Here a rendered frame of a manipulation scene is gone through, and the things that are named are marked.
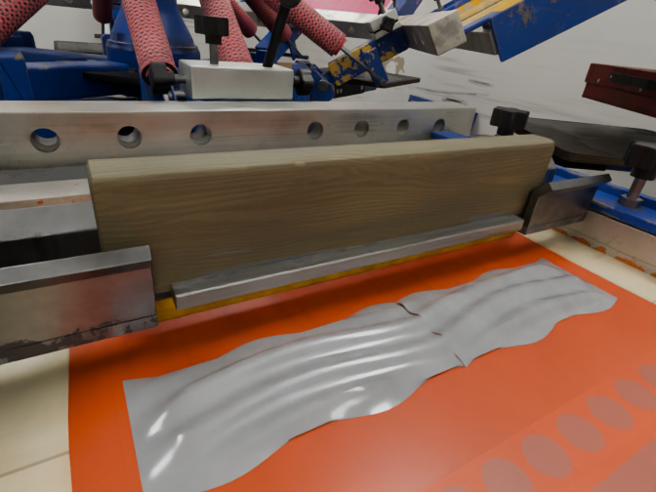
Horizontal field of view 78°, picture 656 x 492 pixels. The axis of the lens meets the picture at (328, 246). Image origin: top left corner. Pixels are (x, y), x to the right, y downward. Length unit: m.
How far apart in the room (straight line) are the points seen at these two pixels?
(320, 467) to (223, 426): 0.05
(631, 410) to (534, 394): 0.05
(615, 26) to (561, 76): 0.29
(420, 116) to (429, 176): 0.31
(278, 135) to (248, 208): 0.26
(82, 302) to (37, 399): 0.05
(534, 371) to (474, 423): 0.06
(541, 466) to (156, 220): 0.22
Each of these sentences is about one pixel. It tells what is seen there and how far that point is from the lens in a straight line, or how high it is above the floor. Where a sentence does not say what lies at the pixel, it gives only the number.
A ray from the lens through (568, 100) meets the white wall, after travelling 2.52.
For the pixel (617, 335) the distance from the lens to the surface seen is 0.36.
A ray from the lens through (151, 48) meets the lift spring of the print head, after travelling 0.69.
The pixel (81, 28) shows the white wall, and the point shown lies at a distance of 4.35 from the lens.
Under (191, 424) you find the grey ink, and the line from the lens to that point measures 0.22.
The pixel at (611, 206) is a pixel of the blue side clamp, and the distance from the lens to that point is 0.48.
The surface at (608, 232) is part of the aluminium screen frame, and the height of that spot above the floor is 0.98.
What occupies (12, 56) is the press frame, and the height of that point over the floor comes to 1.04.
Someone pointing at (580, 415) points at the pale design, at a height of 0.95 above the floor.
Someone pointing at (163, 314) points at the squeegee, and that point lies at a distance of 0.27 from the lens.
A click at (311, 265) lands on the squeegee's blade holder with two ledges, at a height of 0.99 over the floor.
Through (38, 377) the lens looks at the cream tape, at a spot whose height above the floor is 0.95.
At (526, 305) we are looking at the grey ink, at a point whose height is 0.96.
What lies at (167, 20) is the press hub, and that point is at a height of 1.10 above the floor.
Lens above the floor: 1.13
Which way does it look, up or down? 28 degrees down
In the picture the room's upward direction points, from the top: 6 degrees clockwise
